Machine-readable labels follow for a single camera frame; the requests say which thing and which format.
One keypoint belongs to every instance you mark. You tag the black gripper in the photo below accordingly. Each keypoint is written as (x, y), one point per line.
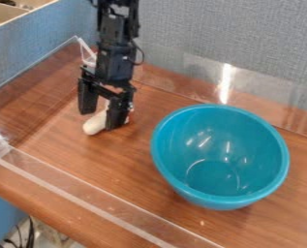
(109, 80)

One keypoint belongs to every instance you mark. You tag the white brown toy mushroom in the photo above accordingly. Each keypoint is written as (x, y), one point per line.
(97, 123)

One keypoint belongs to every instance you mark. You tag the blue plastic bowl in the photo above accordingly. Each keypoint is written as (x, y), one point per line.
(221, 155)

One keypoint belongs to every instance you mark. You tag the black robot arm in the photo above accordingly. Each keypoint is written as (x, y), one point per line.
(118, 28)

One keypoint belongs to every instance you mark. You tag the clear acrylic left barrier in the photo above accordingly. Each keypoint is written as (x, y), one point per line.
(40, 90)

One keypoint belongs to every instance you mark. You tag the clear acrylic barrier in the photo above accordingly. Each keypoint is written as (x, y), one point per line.
(210, 81)
(40, 90)
(121, 212)

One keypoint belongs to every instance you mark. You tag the wooden shelf box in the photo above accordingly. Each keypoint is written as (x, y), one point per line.
(14, 9)

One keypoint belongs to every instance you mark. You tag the clear acrylic front barrier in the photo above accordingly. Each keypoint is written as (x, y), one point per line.
(121, 212)

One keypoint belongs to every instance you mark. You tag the clear acrylic back barrier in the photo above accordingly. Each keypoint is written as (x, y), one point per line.
(210, 81)

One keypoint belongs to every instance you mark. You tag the clear acrylic corner bracket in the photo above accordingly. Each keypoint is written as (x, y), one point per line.
(88, 53)

